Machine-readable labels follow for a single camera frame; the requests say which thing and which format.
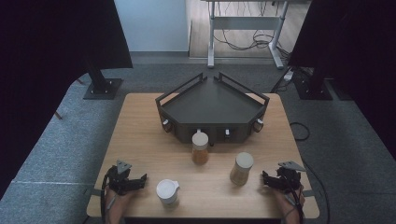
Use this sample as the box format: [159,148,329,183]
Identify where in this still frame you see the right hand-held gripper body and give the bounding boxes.
[274,160,307,193]

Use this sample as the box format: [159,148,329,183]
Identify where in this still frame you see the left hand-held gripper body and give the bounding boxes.
[106,159,138,197]

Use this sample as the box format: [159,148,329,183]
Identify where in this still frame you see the beige spice jar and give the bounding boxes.
[229,151,255,187]

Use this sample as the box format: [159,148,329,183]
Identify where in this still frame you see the spice jar with spouted white lid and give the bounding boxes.
[155,178,181,209]

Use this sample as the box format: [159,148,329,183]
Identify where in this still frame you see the orange spice jar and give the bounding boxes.
[191,130,210,166]

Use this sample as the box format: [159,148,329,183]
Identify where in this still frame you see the black corner rack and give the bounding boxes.
[154,72,271,147]

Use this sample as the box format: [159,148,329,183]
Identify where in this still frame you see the person's right hand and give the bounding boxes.
[270,185,305,217]

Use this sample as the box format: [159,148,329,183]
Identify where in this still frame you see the person's left hand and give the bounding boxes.
[106,186,142,217]

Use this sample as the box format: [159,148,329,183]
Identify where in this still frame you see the black curtain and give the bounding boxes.
[0,0,134,200]
[287,0,396,161]

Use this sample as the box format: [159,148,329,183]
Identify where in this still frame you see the left hand-held gripper cable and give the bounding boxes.
[99,166,119,224]

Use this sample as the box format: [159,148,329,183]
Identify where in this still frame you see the hand-held gripper cable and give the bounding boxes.
[99,166,119,224]
[284,161,332,224]

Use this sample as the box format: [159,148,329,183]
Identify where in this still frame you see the right hand-held gripper cable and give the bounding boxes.
[284,161,332,224]

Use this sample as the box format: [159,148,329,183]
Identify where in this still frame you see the black looped floor cable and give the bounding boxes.
[289,121,311,142]

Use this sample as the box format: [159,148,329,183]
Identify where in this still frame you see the black stand with base plate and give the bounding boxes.
[292,66,334,102]
[82,57,123,101]

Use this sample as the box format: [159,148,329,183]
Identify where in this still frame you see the black cables under desk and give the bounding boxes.
[213,1,293,61]

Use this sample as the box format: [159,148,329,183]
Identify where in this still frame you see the white desk frame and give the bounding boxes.
[200,0,312,70]

